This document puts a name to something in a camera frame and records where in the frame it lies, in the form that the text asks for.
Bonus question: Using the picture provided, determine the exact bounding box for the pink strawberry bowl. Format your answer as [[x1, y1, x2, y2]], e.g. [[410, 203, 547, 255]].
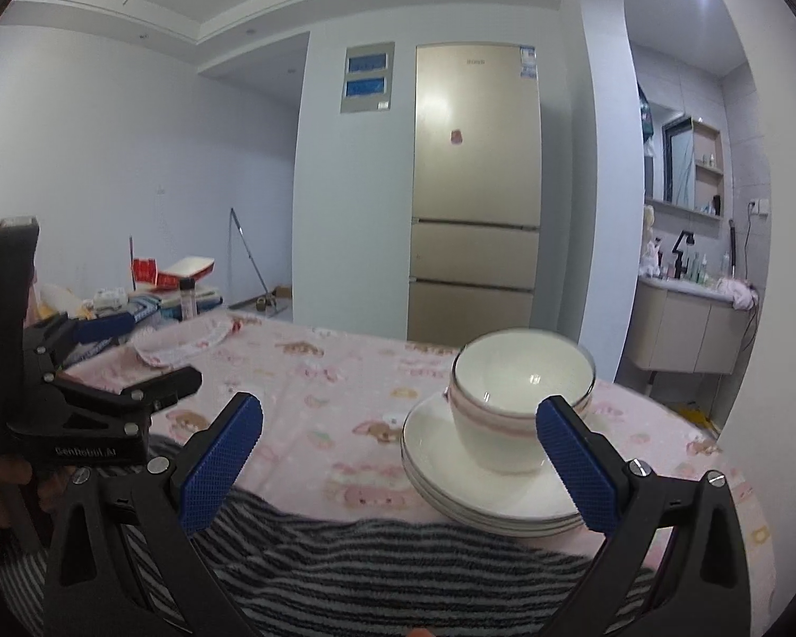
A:
[[446, 378, 596, 475]]

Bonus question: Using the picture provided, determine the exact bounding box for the white ribbed bowl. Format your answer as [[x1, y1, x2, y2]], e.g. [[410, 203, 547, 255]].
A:
[[453, 329, 596, 417]]

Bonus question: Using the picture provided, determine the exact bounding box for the left hand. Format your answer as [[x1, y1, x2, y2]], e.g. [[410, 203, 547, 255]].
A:
[[0, 456, 76, 528]]

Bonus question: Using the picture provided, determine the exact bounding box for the white paper leaflet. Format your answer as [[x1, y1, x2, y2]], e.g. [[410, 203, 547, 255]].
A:
[[131, 315, 236, 369]]

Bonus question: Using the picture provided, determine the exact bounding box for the red white cardboard box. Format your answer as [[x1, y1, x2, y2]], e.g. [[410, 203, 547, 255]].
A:
[[131, 256, 215, 290]]

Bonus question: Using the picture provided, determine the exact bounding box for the stack of books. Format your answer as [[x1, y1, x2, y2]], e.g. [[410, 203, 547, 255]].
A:
[[78, 283, 227, 347]]

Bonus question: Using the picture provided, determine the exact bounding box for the small spice bottle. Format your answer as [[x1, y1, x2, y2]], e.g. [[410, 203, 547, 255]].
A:
[[178, 278, 196, 321]]

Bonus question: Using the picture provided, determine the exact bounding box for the striped black white cloth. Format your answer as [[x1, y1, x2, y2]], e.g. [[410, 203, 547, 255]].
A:
[[0, 435, 666, 637]]

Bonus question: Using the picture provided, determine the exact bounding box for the pink cartoon tablecloth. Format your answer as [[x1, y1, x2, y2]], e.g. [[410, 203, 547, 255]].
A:
[[67, 311, 775, 635]]

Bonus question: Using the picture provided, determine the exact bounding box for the beige bathroom vanity cabinet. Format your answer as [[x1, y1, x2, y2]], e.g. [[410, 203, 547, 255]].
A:
[[624, 278, 755, 375]]

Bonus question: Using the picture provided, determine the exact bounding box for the bathroom mirror cabinet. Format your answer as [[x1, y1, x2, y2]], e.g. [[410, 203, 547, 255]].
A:
[[638, 88, 725, 219]]

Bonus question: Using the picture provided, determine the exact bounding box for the gold refrigerator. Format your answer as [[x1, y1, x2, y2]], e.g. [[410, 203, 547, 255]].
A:
[[406, 43, 542, 347]]

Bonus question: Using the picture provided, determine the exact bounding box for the wall electrical panel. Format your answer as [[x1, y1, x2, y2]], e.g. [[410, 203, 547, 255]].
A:
[[341, 42, 395, 114]]

